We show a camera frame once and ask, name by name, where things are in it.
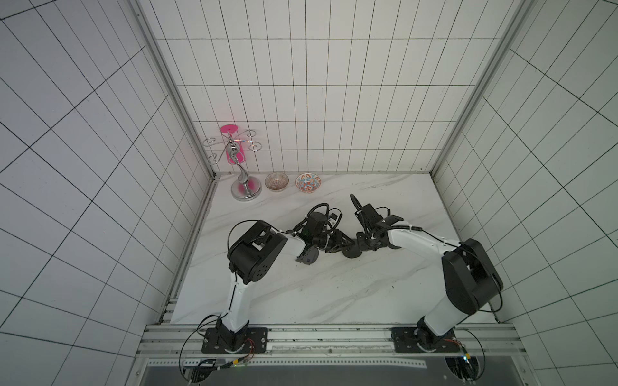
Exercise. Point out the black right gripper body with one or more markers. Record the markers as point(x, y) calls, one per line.
point(365, 222)

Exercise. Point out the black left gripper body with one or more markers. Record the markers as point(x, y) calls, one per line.
point(334, 241)

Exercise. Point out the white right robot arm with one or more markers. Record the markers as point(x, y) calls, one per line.
point(471, 280)

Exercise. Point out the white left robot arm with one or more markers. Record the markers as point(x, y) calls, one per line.
point(250, 259)

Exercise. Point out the chrome cup holder stand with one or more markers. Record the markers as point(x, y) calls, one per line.
point(246, 187)

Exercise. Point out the brown striped glass bowl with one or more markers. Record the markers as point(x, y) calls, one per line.
point(276, 181)

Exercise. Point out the pink plastic cup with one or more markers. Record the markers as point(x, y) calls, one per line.
point(234, 150)

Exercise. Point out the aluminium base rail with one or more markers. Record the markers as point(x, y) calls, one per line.
point(324, 345)

